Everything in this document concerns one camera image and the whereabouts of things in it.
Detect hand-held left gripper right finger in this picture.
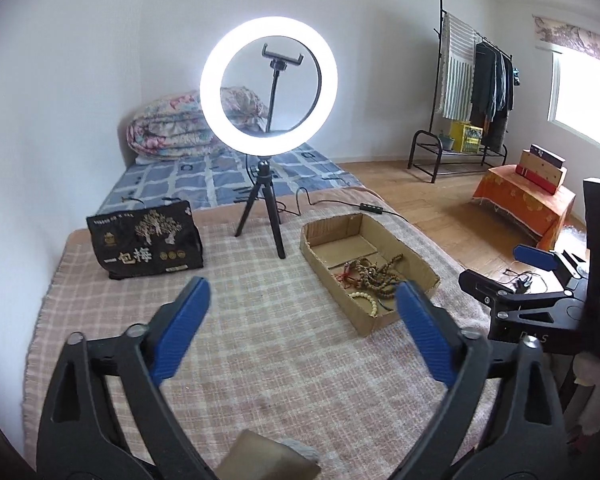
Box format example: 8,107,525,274
395,280,567,480

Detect tan flat object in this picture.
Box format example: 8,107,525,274
215,430,323,480

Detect striped hanging cloth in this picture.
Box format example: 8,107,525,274
439,12,478,121

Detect black power adapter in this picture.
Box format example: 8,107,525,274
500,270,546,293

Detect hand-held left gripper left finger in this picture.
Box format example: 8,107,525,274
36,276,216,480

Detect black cable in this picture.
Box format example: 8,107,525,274
245,152,416,223

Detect window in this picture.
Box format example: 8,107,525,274
547,45,600,151

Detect pink plaid blanket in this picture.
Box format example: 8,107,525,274
24,187,506,480

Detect orange cardboard box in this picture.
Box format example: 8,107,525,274
517,152,567,195

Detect wooden bead necklace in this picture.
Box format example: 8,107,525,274
347,254,406,301

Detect folded floral quilt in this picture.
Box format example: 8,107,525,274
126,86,268,162

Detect yellow bead bracelet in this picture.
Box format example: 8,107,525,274
351,292,382,318

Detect white ring light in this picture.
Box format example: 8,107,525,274
200,16,339,153

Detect black tripod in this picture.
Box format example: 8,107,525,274
234,152,287,260

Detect orange cloth covered table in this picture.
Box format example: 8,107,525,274
472,165,577,251

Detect dark hanging clothes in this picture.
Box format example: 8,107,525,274
470,42,517,151

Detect black phone holder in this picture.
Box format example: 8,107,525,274
261,42,306,133

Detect black snack bag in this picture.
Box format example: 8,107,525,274
86,200,204,281

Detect blue patterned bed sheet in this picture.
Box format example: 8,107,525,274
95,141,366,216

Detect black clothes rack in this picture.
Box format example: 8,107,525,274
407,0,518,183

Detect floral curtain valance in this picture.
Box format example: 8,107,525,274
532,14,600,68

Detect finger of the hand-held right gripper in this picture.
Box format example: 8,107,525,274
514,245,588,288
459,270,571,321

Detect dark flat box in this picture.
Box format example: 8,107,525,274
529,144,567,170

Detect yellow crate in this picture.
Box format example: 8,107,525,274
448,121,484,154

